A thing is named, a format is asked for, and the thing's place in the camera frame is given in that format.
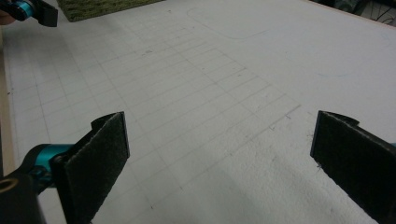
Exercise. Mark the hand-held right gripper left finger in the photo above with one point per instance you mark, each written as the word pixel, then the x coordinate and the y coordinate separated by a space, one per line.
pixel 93 168

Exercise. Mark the white grid mat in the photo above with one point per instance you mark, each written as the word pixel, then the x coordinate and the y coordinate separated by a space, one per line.
pixel 218 109

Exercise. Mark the green woven basket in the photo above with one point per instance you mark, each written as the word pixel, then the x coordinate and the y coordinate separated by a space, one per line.
pixel 99 7

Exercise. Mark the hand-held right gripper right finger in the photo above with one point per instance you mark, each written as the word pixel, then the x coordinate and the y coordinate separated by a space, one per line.
pixel 351 161

